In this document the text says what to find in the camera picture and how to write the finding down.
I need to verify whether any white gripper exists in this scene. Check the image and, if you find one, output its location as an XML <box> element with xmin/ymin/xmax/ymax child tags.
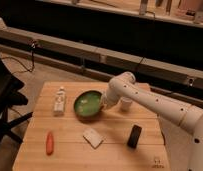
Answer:
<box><xmin>101</xmin><ymin>89</ymin><xmax>121</xmax><ymax>109</ymax></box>

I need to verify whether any green ceramic bowl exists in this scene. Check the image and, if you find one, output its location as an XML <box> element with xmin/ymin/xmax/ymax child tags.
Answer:
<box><xmin>73</xmin><ymin>90</ymin><xmax>102</xmax><ymax>118</ymax></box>

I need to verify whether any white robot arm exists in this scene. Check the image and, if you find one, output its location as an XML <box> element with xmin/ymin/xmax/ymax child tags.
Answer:
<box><xmin>100</xmin><ymin>72</ymin><xmax>203</xmax><ymax>171</ymax></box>

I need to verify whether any white plastic cup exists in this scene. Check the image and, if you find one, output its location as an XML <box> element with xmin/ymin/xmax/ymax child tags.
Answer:
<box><xmin>120</xmin><ymin>97</ymin><xmax>132</xmax><ymax>111</ymax></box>

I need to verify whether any white sponge block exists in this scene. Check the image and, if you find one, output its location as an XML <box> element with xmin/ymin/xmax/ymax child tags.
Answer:
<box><xmin>83</xmin><ymin>128</ymin><xmax>103</xmax><ymax>149</ymax></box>

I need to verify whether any black rectangular phone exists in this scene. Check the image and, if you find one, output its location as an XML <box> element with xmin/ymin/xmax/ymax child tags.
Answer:
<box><xmin>127</xmin><ymin>125</ymin><xmax>142</xmax><ymax>148</ymax></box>

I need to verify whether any white tube bottle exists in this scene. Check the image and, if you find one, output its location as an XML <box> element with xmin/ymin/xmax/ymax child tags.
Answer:
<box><xmin>53</xmin><ymin>86</ymin><xmax>66</xmax><ymax>116</ymax></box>

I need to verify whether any wooden table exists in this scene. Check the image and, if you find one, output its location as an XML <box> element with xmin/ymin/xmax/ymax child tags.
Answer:
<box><xmin>13</xmin><ymin>82</ymin><xmax>171</xmax><ymax>171</ymax></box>

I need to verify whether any orange carrot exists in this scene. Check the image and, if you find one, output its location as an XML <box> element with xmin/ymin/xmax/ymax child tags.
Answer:
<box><xmin>46</xmin><ymin>132</ymin><xmax>54</xmax><ymax>155</ymax></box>

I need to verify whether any black office chair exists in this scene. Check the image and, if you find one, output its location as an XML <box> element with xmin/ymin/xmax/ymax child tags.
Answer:
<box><xmin>0</xmin><ymin>58</ymin><xmax>32</xmax><ymax>144</ymax></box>

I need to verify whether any black cable on floor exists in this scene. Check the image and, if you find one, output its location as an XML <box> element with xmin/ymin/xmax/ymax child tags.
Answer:
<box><xmin>0</xmin><ymin>39</ymin><xmax>39</xmax><ymax>75</ymax></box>

